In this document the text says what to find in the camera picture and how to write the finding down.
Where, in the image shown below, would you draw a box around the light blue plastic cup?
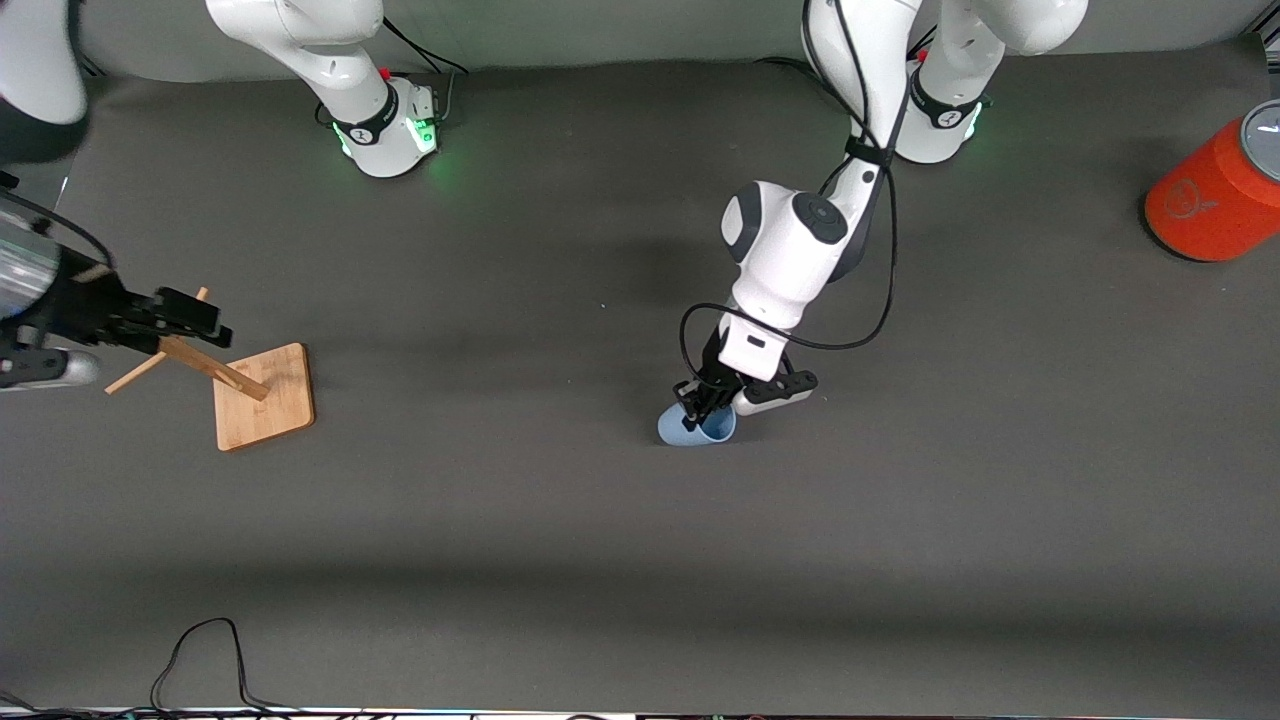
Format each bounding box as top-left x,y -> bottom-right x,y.
657,400 -> 738,448

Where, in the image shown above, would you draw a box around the wooden cup stand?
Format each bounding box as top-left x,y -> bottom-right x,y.
105,288 -> 317,453

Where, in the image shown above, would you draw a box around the orange cylindrical can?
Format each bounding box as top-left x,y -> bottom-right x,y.
1144,100 -> 1280,264

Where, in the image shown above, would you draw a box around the black right arm gripper cable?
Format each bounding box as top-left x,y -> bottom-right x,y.
0,188 -> 118,271

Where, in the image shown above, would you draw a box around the black arm gripper cable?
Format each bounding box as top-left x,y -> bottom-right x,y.
680,0 -> 899,396
0,188 -> 118,271

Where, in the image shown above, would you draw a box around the black left arm gripper cable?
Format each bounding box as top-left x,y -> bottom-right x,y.
680,0 -> 899,396

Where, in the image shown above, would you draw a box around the black left arm base cables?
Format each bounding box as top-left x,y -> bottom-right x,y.
753,22 -> 936,101

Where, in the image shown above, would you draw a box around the black arm base cables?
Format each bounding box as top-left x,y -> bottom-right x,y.
378,17 -> 471,128
753,22 -> 936,101

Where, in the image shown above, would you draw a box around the thin black looped cable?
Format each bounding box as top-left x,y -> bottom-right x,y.
150,617 -> 301,716

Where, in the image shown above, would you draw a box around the black right arm base cables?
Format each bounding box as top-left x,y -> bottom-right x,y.
378,17 -> 471,128

